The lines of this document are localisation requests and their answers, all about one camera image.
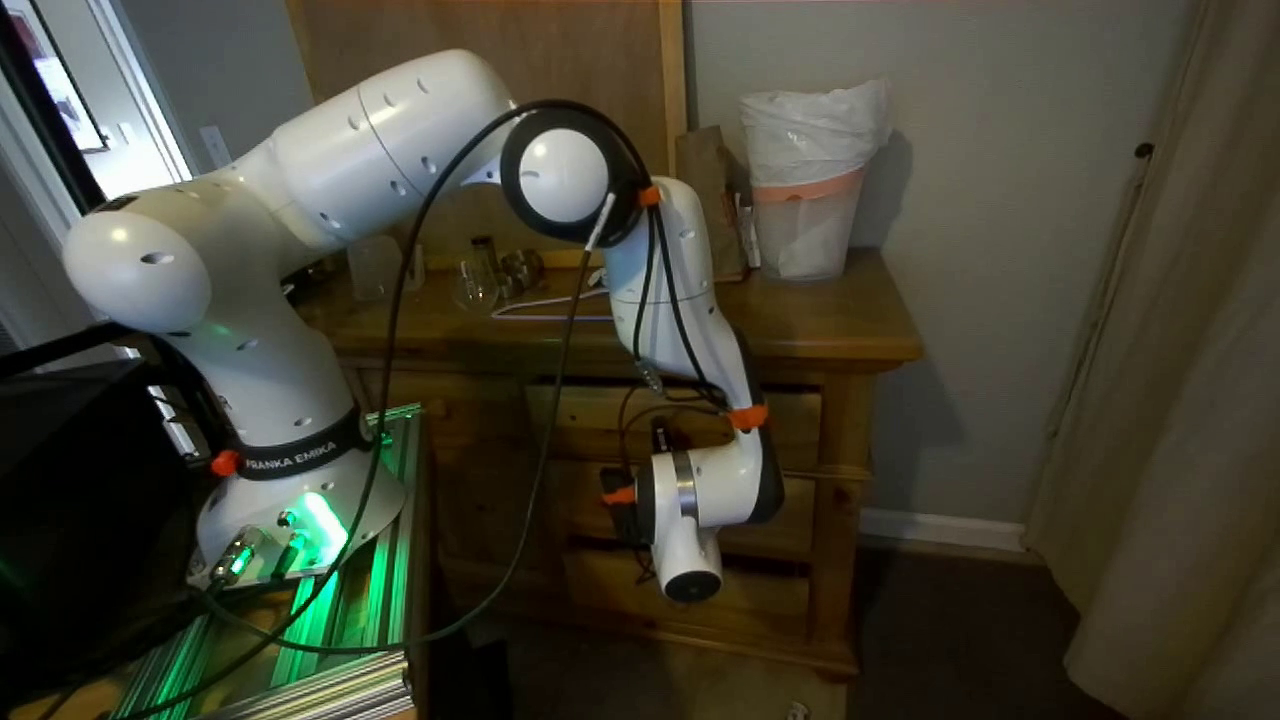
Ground wooden dresser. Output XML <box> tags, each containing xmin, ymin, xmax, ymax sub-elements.
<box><xmin>311</xmin><ymin>245</ymin><xmax>927</xmax><ymax>683</ymax></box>

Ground white lined trash bin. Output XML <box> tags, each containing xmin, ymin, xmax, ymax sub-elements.
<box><xmin>736</xmin><ymin>77</ymin><xmax>896</xmax><ymax>286</ymax></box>

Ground small grey container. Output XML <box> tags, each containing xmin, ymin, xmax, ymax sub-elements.
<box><xmin>347</xmin><ymin>234</ymin><xmax>415</xmax><ymax>309</ymax></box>

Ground white window frame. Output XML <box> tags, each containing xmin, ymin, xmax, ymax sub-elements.
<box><xmin>0</xmin><ymin>0</ymin><xmax>196</xmax><ymax>354</ymax></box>

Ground small wooden drawer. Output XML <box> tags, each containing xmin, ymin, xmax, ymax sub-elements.
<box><xmin>357</xmin><ymin>369</ymin><xmax>525</xmax><ymax>455</ymax></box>

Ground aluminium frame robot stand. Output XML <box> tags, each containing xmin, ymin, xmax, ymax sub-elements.
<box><xmin>34</xmin><ymin>399</ymin><xmax>433</xmax><ymax>720</ymax></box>

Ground white baseboard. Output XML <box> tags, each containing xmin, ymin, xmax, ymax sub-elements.
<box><xmin>857</xmin><ymin>505</ymin><xmax>1033</xmax><ymax>562</ymax></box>

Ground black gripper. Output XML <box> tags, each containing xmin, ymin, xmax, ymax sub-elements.
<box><xmin>594</xmin><ymin>451</ymin><xmax>658</xmax><ymax>550</ymax></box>

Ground silver round base plate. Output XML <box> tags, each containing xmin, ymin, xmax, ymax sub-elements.
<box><xmin>191</xmin><ymin>443</ymin><xmax>406</xmax><ymax>592</ymax></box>

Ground beige curtain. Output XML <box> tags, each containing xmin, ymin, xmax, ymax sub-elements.
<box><xmin>1022</xmin><ymin>0</ymin><xmax>1280</xmax><ymax>720</ymax></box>

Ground small items on dresser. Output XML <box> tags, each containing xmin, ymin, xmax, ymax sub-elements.
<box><xmin>455</xmin><ymin>234</ymin><xmax>517</xmax><ymax>316</ymax></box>

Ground black box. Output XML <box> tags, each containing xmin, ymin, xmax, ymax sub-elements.
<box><xmin>0</xmin><ymin>323</ymin><xmax>243</xmax><ymax>695</ymax></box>

